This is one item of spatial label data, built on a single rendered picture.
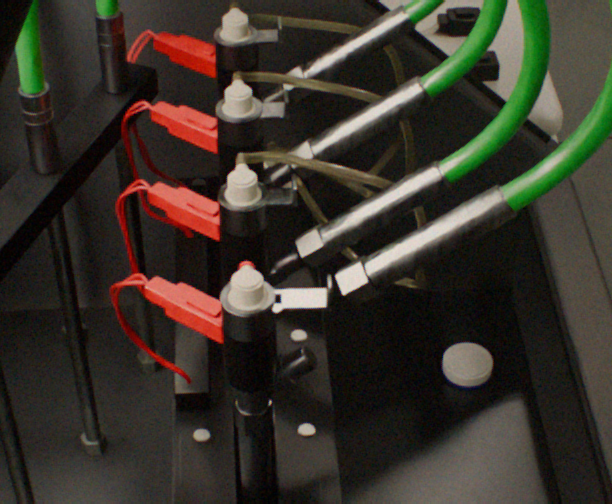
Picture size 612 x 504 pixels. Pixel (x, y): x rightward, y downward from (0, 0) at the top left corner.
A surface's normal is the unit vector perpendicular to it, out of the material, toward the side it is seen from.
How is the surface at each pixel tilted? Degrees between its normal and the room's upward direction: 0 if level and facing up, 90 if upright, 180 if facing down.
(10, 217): 0
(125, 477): 0
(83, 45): 90
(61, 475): 0
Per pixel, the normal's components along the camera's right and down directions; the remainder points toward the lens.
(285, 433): 0.00, -0.74
